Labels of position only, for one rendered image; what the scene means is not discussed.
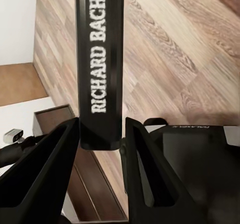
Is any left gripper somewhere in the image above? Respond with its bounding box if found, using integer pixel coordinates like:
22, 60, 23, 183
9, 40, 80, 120
0, 134, 48, 166

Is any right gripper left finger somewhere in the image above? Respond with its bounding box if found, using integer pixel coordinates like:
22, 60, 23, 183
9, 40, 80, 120
0, 117, 80, 224

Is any hardback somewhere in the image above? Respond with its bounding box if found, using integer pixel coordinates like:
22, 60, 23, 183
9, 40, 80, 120
74, 0, 124, 151

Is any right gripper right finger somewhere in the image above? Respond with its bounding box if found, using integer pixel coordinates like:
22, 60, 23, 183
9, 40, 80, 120
125, 117, 210, 224

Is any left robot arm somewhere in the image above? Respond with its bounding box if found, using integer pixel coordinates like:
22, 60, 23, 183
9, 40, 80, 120
0, 128, 48, 169

